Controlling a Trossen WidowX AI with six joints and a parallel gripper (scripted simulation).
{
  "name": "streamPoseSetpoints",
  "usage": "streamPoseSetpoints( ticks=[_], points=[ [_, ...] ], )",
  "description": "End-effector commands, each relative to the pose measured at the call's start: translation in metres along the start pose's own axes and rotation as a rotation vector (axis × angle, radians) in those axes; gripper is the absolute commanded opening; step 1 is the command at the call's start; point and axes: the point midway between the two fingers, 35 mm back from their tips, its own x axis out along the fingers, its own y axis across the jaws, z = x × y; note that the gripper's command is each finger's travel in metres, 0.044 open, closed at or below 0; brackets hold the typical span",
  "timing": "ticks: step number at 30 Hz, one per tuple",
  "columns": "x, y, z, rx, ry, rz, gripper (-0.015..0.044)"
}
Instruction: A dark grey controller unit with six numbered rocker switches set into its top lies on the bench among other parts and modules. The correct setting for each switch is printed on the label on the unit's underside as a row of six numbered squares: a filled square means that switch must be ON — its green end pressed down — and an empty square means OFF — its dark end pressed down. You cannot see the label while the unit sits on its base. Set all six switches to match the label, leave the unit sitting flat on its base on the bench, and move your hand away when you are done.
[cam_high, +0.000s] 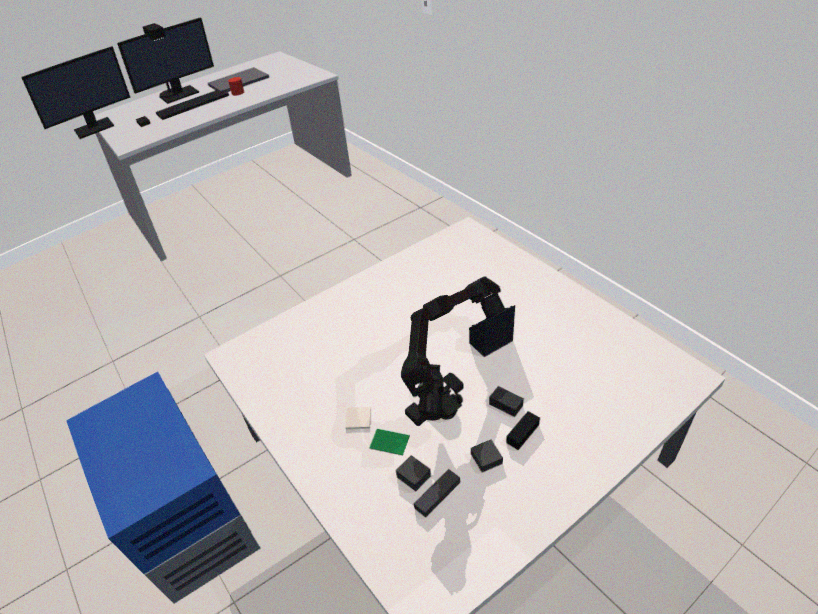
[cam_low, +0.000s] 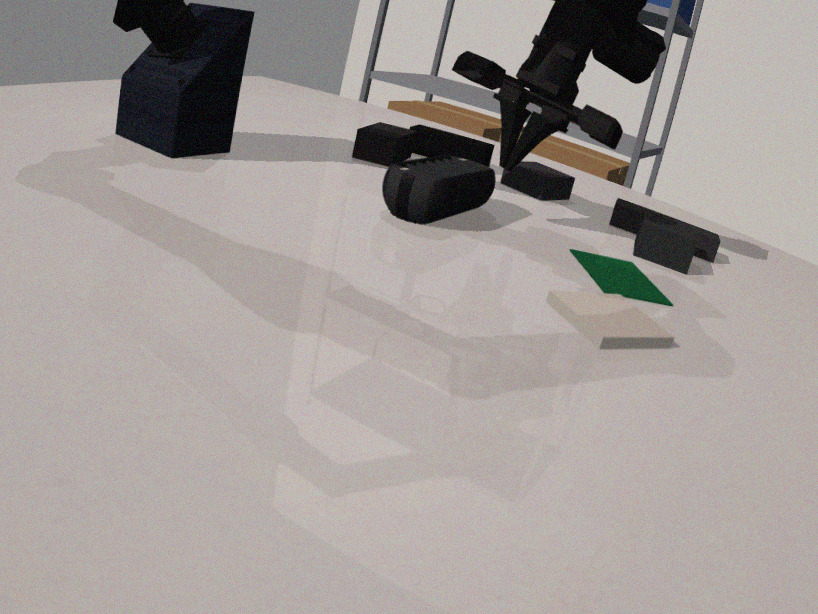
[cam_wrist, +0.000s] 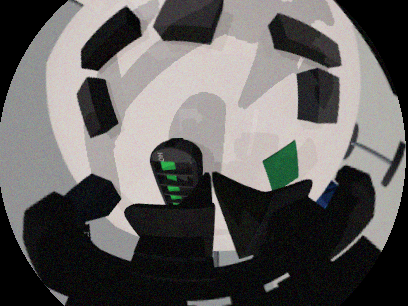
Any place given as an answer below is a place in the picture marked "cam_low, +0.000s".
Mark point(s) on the beige flat rectangular slab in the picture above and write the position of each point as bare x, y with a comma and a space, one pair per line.
609, 321

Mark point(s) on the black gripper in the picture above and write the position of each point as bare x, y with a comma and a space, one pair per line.
552, 68

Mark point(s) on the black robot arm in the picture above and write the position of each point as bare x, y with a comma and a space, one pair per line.
608, 27

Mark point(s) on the flat green panel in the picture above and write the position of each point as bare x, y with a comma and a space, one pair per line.
615, 276

